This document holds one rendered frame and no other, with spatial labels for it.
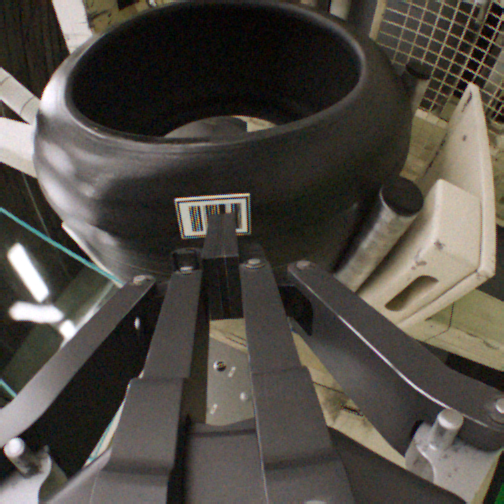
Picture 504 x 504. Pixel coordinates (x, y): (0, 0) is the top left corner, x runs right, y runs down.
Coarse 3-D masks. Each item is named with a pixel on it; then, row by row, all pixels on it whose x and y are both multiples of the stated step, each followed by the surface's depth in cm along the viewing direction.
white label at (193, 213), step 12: (180, 204) 26; (192, 204) 26; (204, 204) 26; (216, 204) 26; (228, 204) 26; (240, 204) 26; (180, 216) 26; (192, 216) 27; (204, 216) 27; (240, 216) 27; (180, 228) 27; (192, 228) 27; (204, 228) 27; (240, 228) 28
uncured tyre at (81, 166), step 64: (192, 0) 46; (256, 0) 46; (64, 64) 38; (128, 64) 56; (192, 64) 65; (256, 64) 67; (320, 64) 58; (384, 64) 37; (64, 128) 30; (128, 128) 66; (320, 128) 29; (384, 128) 31; (64, 192) 30; (128, 192) 27; (192, 192) 27; (256, 192) 27; (320, 192) 29; (128, 256) 32; (320, 256) 37
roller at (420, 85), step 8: (408, 64) 40; (416, 64) 40; (408, 72) 40; (416, 72) 39; (424, 72) 39; (408, 80) 41; (416, 80) 40; (424, 80) 40; (408, 88) 42; (416, 88) 41; (424, 88) 41; (416, 96) 43; (416, 104) 44
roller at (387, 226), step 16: (384, 192) 28; (400, 192) 28; (416, 192) 28; (384, 208) 29; (400, 208) 28; (416, 208) 27; (368, 224) 33; (384, 224) 30; (400, 224) 29; (352, 240) 39; (368, 240) 34; (384, 240) 32; (352, 256) 39; (368, 256) 36; (384, 256) 36; (336, 272) 46; (352, 272) 41; (368, 272) 40; (352, 288) 45
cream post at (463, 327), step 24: (0, 120) 92; (0, 144) 85; (24, 144) 84; (24, 168) 90; (456, 312) 60; (480, 312) 60; (432, 336) 65; (456, 336) 59; (480, 336) 57; (480, 360) 64
